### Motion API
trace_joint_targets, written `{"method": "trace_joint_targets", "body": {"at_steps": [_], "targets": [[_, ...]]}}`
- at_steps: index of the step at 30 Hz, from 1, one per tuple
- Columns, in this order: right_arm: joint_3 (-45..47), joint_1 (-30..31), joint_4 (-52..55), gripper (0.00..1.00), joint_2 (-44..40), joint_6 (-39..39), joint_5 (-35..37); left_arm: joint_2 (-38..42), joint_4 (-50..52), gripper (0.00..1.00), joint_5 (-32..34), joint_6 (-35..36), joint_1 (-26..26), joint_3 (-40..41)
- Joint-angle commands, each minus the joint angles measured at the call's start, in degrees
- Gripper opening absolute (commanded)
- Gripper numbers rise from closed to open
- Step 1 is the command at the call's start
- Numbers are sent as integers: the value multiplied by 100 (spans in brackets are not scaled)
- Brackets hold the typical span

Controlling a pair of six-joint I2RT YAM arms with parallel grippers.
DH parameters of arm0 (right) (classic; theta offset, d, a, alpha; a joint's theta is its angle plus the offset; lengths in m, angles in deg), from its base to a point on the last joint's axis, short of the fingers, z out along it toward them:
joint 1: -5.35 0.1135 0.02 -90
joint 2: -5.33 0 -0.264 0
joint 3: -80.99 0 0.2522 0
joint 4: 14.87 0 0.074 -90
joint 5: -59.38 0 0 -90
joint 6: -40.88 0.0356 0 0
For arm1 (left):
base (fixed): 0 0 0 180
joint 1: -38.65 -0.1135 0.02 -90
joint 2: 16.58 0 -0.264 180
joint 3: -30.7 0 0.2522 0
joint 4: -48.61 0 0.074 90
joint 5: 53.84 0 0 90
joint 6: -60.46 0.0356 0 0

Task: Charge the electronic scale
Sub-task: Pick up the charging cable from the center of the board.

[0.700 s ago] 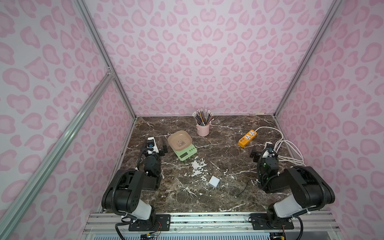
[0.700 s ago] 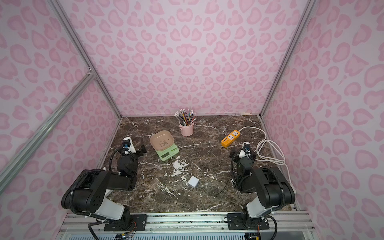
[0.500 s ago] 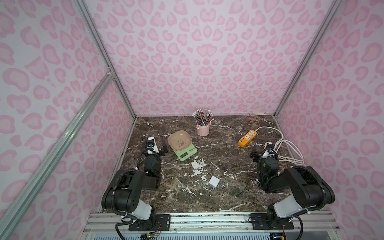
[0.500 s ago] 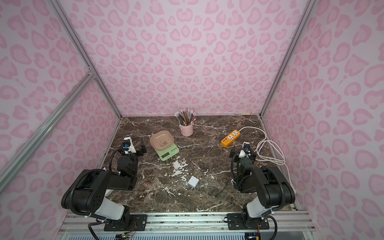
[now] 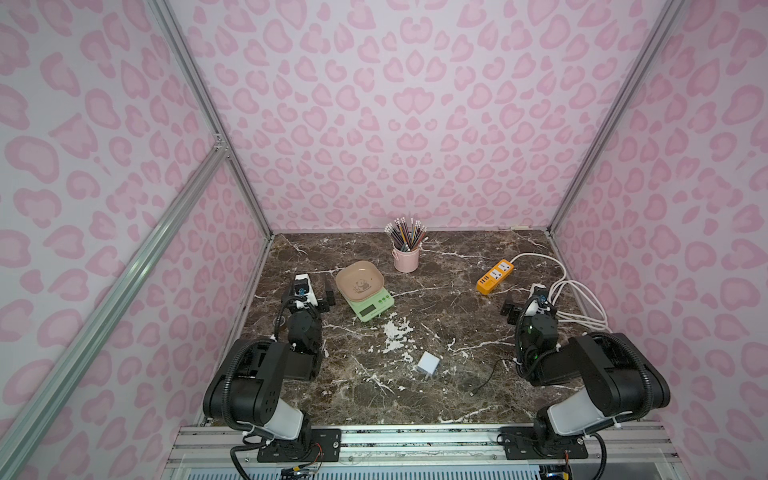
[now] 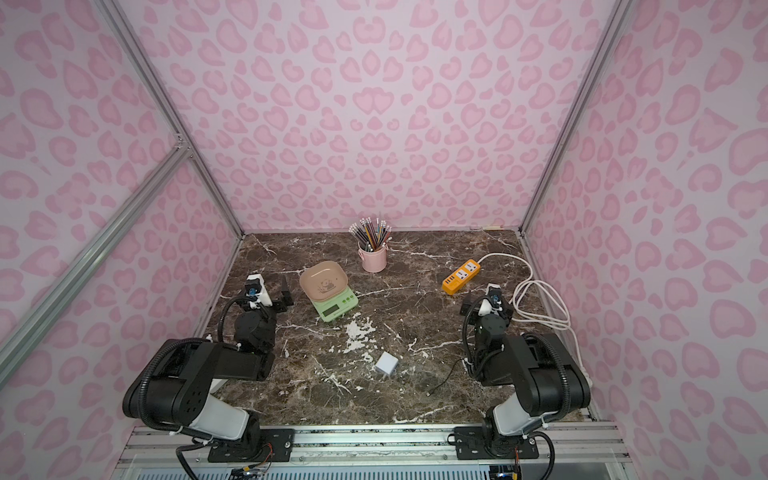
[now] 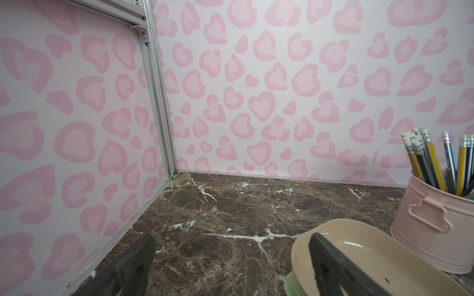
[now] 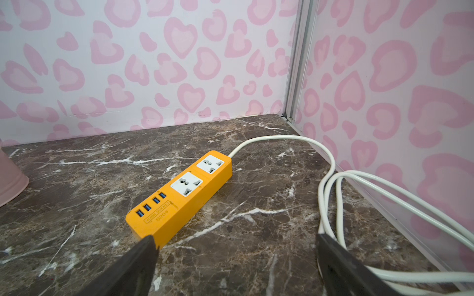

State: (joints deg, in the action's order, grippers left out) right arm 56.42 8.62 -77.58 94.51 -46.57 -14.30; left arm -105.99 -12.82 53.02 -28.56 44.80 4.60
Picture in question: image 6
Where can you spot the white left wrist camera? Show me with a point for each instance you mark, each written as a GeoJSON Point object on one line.
{"type": "Point", "coordinates": [255, 293]}

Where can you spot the white usb charger adapter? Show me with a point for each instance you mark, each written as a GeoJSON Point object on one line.
{"type": "Point", "coordinates": [386, 364]}

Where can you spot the pink panda scale bowl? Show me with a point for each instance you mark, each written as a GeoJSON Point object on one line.
{"type": "Point", "coordinates": [323, 281]}

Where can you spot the bundle of coloured pencils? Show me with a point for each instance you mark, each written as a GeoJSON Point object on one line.
{"type": "Point", "coordinates": [371, 234]}

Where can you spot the green electronic kitchen scale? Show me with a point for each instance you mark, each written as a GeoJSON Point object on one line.
{"type": "Point", "coordinates": [337, 306]}

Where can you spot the pink metal pencil bucket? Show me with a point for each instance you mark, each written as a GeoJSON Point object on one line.
{"type": "Point", "coordinates": [373, 261]}

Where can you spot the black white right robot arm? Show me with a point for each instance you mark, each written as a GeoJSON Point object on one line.
{"type": "Point", "coordinates": [548, 383]}

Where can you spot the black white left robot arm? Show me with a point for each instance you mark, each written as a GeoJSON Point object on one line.
{"type": "Point", "coordinates": [172, 392]}

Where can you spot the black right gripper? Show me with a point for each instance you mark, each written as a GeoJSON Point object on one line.
{"type": "Point", "coordinates": [474, 306]}

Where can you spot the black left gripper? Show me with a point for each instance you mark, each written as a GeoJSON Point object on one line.
{"type": "Point", "coordinates": [278, 303]}

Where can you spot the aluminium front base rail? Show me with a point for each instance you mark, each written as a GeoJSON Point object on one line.
{"type": "Point", "coordinates": [398, 445]}

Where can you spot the orange power strip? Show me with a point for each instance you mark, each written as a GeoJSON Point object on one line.
{"type": "Point", "coordinates": [460, 277]}

